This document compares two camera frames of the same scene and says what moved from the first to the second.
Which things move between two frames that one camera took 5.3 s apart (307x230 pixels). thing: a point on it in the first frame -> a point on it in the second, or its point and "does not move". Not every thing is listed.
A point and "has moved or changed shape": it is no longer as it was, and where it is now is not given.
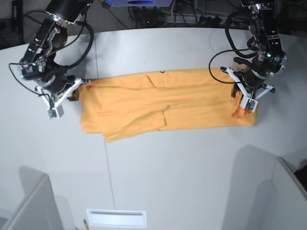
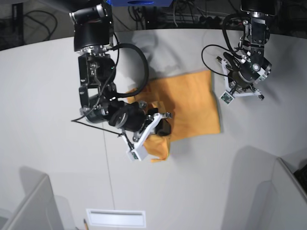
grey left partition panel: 39,211 does not move
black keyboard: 301,175 does not move
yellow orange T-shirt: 115,106 has moved or changed shape
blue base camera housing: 139,3 does not move
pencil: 86,226 does not move
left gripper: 55,83 -> 132,116
